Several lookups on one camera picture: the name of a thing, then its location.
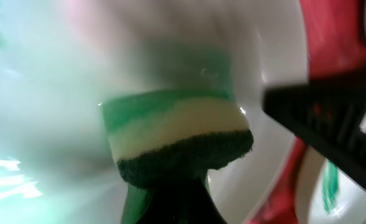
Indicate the green yellow sponge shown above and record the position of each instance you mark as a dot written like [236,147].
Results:
[173,136]

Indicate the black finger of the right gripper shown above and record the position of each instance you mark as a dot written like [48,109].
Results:
[328,114]

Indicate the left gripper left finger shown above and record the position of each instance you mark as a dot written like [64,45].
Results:
[164,206]

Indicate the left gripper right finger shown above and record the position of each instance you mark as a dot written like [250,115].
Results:
[200,207]

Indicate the red plastic tray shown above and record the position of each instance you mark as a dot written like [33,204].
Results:
[336,43]

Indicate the white plate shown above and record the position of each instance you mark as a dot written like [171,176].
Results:
[55,163]
[326,195]

